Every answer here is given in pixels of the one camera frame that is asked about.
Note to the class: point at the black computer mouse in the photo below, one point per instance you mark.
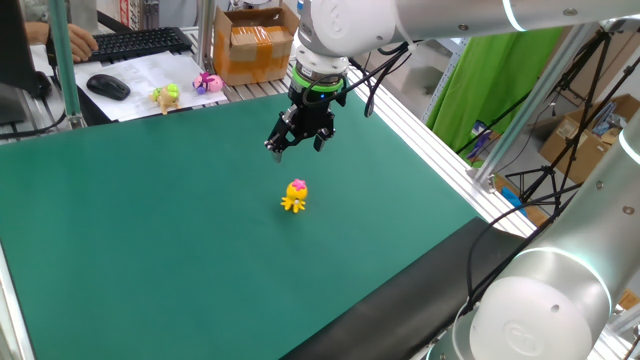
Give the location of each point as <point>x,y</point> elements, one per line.
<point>107,86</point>

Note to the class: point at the white paper sheets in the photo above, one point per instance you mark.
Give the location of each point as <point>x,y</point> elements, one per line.
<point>135,75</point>

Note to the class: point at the person's forearm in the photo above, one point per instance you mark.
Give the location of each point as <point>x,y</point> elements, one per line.
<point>42,32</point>

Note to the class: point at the aluminium table edge rail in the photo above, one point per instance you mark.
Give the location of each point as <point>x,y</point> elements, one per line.
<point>450,155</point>

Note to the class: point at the black computer keyboard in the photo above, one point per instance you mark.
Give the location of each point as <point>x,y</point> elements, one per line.
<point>137,42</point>

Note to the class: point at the black mat strip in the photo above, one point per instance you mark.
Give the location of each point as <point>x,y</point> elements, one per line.
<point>415,300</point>

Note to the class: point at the person's hand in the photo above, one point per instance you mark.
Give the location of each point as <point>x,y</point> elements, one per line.
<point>82,42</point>

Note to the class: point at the green table mat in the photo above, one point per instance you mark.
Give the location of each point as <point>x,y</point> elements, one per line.
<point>175,240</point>

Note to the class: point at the taped cardboard box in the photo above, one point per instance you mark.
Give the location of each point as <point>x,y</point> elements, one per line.
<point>255,47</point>

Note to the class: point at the slanted aluminium frame post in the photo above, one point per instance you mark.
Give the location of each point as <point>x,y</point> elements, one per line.
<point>530,110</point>

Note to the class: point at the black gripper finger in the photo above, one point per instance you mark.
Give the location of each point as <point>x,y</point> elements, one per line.
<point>322,140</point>
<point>278,140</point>

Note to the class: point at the green tan turtle toy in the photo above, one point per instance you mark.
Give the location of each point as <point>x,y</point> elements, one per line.
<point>167,96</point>

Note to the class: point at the pink purple toy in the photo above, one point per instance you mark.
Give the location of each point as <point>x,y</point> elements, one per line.
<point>211,82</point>

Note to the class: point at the black computer monitor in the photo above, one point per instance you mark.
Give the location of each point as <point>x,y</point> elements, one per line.
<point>17,45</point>

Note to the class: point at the green cloth backdrop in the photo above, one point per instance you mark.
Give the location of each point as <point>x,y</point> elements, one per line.
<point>490,85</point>

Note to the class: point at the white metal shelf rack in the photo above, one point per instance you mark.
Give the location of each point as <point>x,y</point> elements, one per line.
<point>442,80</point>

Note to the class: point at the blue object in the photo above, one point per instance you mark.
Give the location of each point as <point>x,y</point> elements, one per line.
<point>512,200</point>

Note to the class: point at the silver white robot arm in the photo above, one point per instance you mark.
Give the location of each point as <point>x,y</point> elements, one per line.
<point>550,280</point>

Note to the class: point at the yellow octopus toy pink bow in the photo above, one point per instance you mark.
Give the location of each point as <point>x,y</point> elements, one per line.
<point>296,194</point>

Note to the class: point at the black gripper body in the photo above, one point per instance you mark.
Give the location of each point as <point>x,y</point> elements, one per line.
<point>312,112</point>

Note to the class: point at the open cardboard box with items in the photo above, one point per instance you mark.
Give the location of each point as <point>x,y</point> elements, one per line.
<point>582,145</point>

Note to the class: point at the black tripod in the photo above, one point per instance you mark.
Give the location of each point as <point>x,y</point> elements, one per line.
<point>570,135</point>

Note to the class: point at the green frame post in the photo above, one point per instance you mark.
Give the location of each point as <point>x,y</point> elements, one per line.
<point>65,60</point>

